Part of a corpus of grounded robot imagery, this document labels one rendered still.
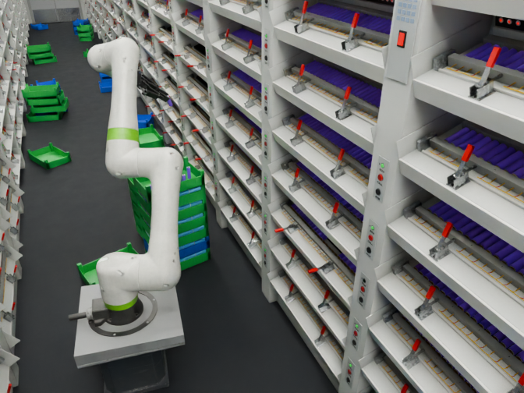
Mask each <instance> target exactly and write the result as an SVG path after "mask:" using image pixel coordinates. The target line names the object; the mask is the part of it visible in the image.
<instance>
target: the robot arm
mask: <svg viewBox="0 0 524 393"><path fill-rule="evenodd" d="M139 58H140V49H139V47H138V45H137V43H136V42H135V41H134V40H132V39H130V38H128V37H120V38H118V39H116V40H114V41H111V42H108V43H105V44H97V45H94V46H93V47H92V48H91V49H90V50H89V51H88V54H87V60H88V62H89V64H90V67H91V68H92V69H94V70H95V71H97V72H99V73H103V74H106V75H108V76H110V77H111V78H112V103H111V111H110V116H109V122H108V134H107V143H106V155H105V165H106V168H107V170H108V172H109V173H110V174H111V175H113V176H114V177H116V178H119V179H129V178H139V177H146V178H148V179H149V180H150V182H151V224H150V240H149V246H148V251H147V253H145V254H133V253H124V252H114V253H109V254H107V255H105V256H103V257H102V258H101V259H100V260H99V261H98V262H97V266H96V270H97V278H98V282H99V286H100V290H101V297H102V298H97V299H92V307H90V308H88V309H86V312H82V313H75V314H71V315H69V321H71V320H79V319H83V318H87V319H88V320H94V324H95V327H99V326H101V325H102V324H103V323H105V322H107V323H108V324H111V325H115V326H122V325H126V324H130V323H132V322H134V321H135V320H137V319H138V318H139V317H140V316H141V314H142V313H143V303H142V301H141V300H140V299H139V298H138V291H167V290H169V289H172V288H173V287H175V286H176V285H177V283H178V282H179V279H180V277H181V265H180V257H179V235H178V214H179V191H180V184H181V179H182V170H183V159H182V156H181V154H180V153H179V152H178V151H177V150H175V149H173V148H170V147H157V148H140V145H139V130H138V120H137V108H136V88H137V87H138V88H139V89H140V90H142V91H143V92H142V93H141V94H142V95H146V96H148V97H151V98H153V99H155V100H156V99H157V98H159V99H161V100H163V101H164V102H166V101H168V100H169V99H170V97H168V96H167V95H168V93H166V92H165V91H163V90H162V89H160V88H159V86H158V85H157V86H156V85H155V84H156V83H155V82H154V81H153V80H151V79H150V78H149V77H147V76H146V75H144V74H143V73H142V72H141V71H139V70H138V64H139Z"/></svg>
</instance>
